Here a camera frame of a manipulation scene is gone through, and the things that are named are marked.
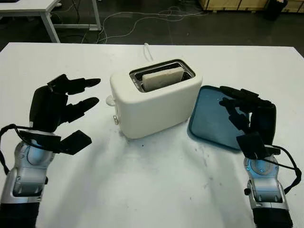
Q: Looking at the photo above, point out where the blue plastic tray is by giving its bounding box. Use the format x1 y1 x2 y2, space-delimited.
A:
187 85 252 152

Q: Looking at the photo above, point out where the white desk with metal legs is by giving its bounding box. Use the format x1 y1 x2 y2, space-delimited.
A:
0 0 102 43

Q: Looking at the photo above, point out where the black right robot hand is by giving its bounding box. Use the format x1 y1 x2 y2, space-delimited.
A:
218 85 277 145

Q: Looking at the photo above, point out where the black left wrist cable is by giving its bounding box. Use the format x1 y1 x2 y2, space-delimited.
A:
0 123 34 176

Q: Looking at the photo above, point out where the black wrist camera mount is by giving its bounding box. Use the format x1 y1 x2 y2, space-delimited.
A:
18 129 93 156
236 132 281 160

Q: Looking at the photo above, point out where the slice of white bread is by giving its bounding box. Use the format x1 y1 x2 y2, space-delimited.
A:
142 66 185 92

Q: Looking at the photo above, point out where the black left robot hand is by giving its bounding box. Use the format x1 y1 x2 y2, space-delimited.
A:
28 74 102 133

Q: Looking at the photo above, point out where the white cable on floor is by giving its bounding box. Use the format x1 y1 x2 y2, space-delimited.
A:
97 6 205 44

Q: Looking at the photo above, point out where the white toaster power cord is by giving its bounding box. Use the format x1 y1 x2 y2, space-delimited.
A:
143 43 155 62

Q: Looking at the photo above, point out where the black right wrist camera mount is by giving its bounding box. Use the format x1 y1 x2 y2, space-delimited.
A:
236 132 281 160

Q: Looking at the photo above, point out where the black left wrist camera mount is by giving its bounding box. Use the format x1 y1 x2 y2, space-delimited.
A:
18 129 93 156

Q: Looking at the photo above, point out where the black trash bin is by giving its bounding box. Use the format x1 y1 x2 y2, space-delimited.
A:
264 0 288 21

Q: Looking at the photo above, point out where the white two-slot toaster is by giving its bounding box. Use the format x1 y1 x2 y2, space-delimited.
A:
105 58 203 139

